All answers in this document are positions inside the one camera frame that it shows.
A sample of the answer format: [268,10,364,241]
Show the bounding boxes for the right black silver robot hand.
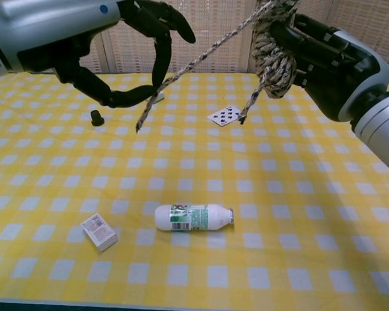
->
[268,12,389,123]

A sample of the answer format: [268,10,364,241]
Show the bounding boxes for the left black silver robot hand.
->
[0,0,197,109]

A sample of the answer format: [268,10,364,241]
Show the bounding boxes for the multicolour braided rope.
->
[135,0,302,134]

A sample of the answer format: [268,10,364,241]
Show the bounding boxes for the yellow white checkered tablecloth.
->
[0,71,389,307]

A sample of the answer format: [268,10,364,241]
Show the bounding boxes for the small black knob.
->
[89,109,105,126]

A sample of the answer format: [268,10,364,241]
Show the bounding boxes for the spades playing card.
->
[207,105,244,127]

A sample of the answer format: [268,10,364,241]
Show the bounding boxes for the woven bamboo folding screen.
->
[6,0,389,75]

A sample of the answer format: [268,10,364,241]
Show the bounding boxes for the white bottle with green label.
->
[154,203,235,233]

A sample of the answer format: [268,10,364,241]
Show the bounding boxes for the small white pink box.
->
[80,213,119,253]

